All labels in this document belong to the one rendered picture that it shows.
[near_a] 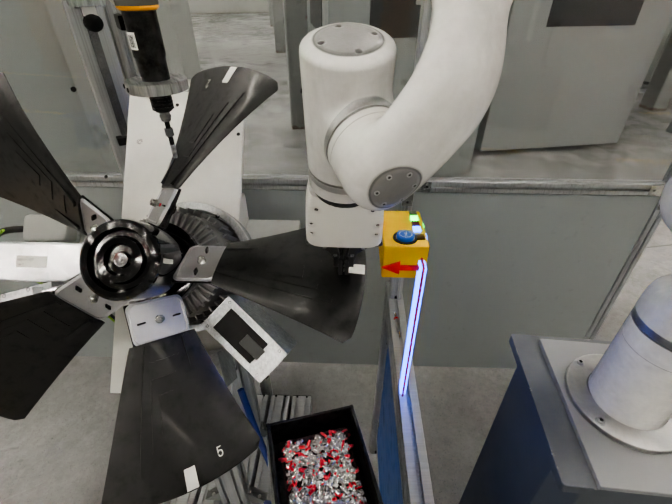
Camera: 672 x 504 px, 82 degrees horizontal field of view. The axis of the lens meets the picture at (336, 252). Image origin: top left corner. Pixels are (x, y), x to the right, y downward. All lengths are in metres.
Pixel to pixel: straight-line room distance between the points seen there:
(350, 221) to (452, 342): 1.42
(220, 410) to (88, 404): 1.49
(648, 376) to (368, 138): 0.59
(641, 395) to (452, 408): 1.20
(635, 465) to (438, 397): 1.20
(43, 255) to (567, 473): 0.97
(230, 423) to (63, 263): 0.44
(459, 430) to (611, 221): 1.00
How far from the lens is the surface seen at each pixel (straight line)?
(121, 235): 0.65
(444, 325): 1.76
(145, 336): 0.67
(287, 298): 0.57
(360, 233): 0.49
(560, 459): 0.78
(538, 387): 0.85
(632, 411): 0.82
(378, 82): 0.35
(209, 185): 0.90
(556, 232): 1.59
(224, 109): 0.67
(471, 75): 0.32
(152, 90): 0.51
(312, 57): 0.35
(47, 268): 0.90
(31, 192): 0.83
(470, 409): 1.93
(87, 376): 2.27
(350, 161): 0.32
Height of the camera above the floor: 1.55
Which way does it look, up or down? 36 degrees down
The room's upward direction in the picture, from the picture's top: straight up
